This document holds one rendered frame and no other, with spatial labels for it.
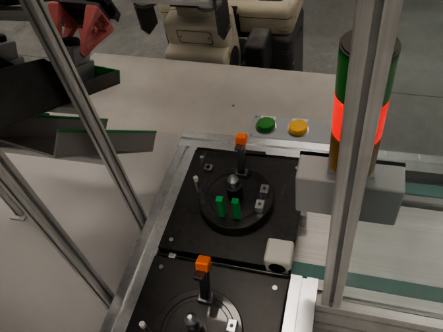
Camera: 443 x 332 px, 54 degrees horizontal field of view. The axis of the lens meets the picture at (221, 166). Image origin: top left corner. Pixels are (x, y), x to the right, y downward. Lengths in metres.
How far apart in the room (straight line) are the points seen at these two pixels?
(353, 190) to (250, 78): 0.83
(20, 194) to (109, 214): 0.46
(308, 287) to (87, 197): 0.57
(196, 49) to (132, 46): 1.65
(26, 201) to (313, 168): 0.35
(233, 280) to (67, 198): 0.51
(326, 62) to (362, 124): 2.31
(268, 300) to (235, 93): 0.65
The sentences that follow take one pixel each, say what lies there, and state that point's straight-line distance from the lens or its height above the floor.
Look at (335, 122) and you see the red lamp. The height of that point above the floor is 1.33.
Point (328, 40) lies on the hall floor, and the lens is 2.90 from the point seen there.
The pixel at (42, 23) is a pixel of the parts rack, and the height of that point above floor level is 1.38.
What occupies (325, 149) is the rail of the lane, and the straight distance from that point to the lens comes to 0.91.
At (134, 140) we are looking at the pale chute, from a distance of 0.85.
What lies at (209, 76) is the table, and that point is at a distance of 1.28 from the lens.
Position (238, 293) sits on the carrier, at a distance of 0.73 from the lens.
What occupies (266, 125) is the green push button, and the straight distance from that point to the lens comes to 0.95.
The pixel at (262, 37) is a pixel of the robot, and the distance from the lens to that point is 1.60.
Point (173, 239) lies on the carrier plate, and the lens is 0.80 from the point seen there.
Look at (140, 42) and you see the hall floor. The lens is 3.14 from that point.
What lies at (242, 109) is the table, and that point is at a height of 0.86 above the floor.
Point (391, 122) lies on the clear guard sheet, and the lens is 0.41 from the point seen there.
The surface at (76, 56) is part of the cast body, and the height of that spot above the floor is 1.25.
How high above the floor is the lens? 1.64
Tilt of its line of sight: 49 degrees down
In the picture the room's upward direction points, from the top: 12 degrees counter-clockwise
